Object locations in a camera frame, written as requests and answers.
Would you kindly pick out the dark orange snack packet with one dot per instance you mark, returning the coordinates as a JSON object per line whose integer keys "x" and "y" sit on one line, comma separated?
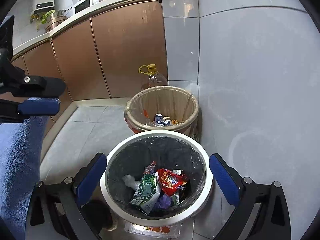
{"x": 151, "y": 168}

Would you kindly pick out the brown cooking pot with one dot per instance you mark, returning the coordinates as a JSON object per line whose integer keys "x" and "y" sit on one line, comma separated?
{"x": 54, "y": 22}

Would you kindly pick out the white plastic wrap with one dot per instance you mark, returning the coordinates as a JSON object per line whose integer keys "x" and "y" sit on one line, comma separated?
{"x": 130, "y": 181}

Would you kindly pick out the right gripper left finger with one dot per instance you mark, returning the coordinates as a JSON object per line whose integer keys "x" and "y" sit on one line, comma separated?
{"x": 82, "y": 215}

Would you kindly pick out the green white carton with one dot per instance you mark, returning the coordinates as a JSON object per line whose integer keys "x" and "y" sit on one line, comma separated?
{"x": 147, "y": 194}
{"x": 175, "y": 199}

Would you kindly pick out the purple wrapper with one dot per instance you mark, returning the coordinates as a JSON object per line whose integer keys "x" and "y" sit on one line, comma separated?
{"x": 162, "y": 203}

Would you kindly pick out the steel bowl with greens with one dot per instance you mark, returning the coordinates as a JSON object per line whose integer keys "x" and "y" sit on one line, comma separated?
{"x": 46, "y": 17}

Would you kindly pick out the blue milk carton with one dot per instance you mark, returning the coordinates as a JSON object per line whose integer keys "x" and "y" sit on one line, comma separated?
{"x": 160, "y": 120}

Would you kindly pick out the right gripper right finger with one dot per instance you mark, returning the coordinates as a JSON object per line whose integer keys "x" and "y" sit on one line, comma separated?
{"x": 239, "y": 192}

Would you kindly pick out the red snack wrapper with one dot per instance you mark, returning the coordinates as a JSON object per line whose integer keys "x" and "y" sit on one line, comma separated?
{"x": 170, "y": 182}

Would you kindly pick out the beige lined trash bin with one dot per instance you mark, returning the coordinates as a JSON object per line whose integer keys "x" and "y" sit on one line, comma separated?
{"x": 179, "y": 105}

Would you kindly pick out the green white carton back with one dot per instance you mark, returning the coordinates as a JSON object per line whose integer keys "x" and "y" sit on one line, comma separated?
{"x": 147, "y": 194}

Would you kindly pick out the cooking oil bottle floor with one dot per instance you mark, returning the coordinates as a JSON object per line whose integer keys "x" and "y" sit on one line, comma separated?
{"x": 151, "y": 76}

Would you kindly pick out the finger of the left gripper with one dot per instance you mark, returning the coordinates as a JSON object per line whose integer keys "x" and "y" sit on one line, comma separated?
{"x": 17, "y": 112}
{"x": 15, "y": 81}

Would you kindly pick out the green white carton front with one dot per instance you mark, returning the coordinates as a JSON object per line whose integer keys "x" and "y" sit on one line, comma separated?
{"x": 175, "y": 199}

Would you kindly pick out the blue towel cloth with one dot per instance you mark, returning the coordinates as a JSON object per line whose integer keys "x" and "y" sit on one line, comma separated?
{"x": 21, "y": 145}

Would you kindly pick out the white trash bin black liner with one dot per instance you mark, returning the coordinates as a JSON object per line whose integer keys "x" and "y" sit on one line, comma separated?
{"x": 172, "y": 151}

